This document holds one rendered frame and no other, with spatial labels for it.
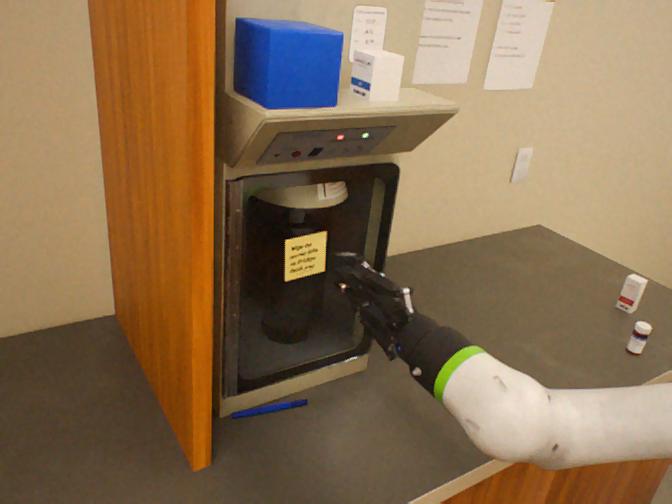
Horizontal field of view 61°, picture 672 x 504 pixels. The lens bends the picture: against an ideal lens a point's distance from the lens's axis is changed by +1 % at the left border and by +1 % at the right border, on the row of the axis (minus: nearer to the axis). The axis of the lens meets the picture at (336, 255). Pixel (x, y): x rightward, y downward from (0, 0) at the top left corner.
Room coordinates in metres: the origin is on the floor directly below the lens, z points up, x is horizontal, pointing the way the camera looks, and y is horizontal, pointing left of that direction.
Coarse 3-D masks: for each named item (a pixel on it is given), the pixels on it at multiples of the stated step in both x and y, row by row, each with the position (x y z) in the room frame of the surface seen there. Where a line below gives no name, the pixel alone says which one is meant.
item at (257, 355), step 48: (288, 192) 0.80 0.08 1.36; (336, 192) 0.85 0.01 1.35; (384, 192) 0.91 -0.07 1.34; (336, 240) 0.86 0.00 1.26; (384, 240) 0.92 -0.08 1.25; (240, 288) 0.76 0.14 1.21; (288, 288) 0.81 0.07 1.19; (336, 288) 0.86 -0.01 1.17; (240, 336) 0.76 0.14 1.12; (288, 336) 0.81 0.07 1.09; (336, 336) 0.87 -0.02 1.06; (240, 384) 0.76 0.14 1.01
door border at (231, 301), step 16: (240, 192) 0.76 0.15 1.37; (240, 208) 0.76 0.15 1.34; (240, 224) 0.76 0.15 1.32; (240, 240) 0.76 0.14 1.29; (240, 256) 0.76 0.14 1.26; (240, 272) 0.76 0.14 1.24; (224, 304) 0.74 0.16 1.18; (224, 336) 0.74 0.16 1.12; (224, 352) 0.74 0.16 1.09; (224, 384) 0.74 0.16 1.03
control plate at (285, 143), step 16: (352, 128) 0.76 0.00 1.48; (368, 128) 0.78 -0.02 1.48; (384, 128) 0.80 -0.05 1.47; (272, 144) 0.72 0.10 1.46; (288, 144) 0.73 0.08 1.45; (304, 144) 0.75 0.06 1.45; (320, 144) 0.77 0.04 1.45; (336, 144) 0.79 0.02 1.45; (352, 144) 0.81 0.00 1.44; (368, 144) 0.83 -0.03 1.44; (272, 160) 0.75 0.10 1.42; (288, 160) 0.77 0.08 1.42
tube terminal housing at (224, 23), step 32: (224, 0) 0.76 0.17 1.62; (256, 0) 0.78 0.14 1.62; (288, 0) 0.80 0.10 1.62; (320, 0) 0.83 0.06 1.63; (352, 0) 0.86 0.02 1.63; (384, 0) 0.89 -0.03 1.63; (416, 0) 0.93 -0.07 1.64; (224, 32) 0.76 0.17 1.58; (416, 32) 0.94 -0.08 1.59; (224, 64) 0.76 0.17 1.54; (224, 96) 0.76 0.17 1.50; (224, 128) 0.75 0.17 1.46; (224, 160) 0.75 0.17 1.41; (352, 160) 0.88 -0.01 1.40; (384, 160) 0.92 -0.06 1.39; (224, 192) 0.75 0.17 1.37; (224, 224) 0.76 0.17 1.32; (288, 384) 0.83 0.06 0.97; (224, 416) 0.76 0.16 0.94
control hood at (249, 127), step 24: (240, 96) 0.73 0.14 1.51; (408, 96) 0.86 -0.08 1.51; (432, 96) 0.88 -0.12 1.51; (240, 120) 0.71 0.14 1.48; (264, 120) 0.66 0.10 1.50; (288, 120) 0.68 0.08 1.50; (312, 120) 0.70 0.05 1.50; (336, 120) 0.73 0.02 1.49; (360, 120) 0.75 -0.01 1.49; (384, 120) 0.78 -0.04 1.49; (408, 120) 0.81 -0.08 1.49; (432, 120) 0.84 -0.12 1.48; (240, 144) 0.71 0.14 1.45; (264, 144) 0.71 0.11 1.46; (384, 144) 0.85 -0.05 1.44; (408, 144) 0.89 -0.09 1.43
